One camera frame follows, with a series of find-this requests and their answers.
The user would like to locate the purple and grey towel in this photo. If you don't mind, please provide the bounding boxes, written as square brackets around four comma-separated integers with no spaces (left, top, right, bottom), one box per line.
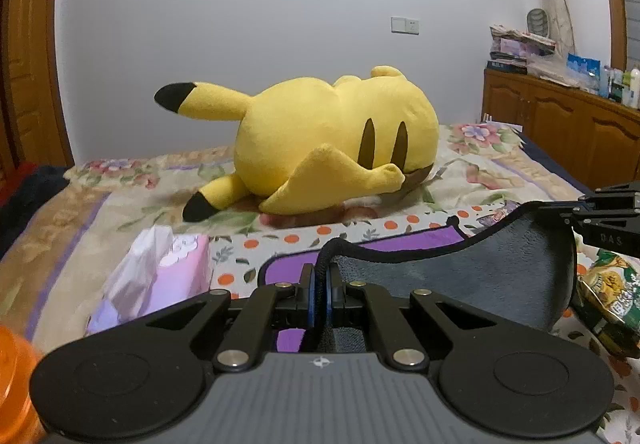
[258,200,577,354]

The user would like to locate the orange print white cloth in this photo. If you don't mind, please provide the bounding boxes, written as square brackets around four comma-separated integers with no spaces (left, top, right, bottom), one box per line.
[209,197,639,443]

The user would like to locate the green snack bag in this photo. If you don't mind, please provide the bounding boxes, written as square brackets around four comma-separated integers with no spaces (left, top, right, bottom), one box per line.
[572,233,639,360]

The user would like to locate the brown wooden sideboard cabinet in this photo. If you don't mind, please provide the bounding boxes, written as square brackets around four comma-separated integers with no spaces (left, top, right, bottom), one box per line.
[482,68,639,190]

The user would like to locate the pink tissue box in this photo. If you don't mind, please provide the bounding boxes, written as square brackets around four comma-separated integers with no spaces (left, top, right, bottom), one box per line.
[86,225,210,334]

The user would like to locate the purple patterned snack packet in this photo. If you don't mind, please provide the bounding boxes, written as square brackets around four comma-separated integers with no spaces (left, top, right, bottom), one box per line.
[476,201,520,227]

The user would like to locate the white lotion bottle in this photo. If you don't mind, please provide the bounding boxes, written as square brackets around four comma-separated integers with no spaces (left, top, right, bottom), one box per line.
[628,66,640,110]

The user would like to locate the blue tissue pack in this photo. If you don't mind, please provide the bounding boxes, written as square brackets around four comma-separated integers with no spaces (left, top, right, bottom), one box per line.
[566,53,601,88]

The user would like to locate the yellow Pikachu plush toy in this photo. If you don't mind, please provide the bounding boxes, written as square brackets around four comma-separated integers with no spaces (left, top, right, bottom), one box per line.
[154,65,439,223]

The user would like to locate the stack of books and papers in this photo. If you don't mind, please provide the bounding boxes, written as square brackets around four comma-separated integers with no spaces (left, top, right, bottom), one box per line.
[486,25,556,75]

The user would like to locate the small grey fan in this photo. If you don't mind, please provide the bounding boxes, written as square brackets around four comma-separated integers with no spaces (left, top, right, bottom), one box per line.
[526,8,550,37]

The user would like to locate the floral bed blanket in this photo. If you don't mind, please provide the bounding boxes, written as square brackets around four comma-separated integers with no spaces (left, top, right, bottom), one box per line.
[0,120,640,444]

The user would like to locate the orange plastic cup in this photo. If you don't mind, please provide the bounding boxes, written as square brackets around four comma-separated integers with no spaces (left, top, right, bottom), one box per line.
[0,326,46,444]

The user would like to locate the brown wooden door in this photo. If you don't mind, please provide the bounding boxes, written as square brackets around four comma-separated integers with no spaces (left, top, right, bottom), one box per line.
[1,0,74,167]

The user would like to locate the white wall socket switch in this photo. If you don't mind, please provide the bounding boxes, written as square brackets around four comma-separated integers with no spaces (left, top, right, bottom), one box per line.
[390,16,420,35]

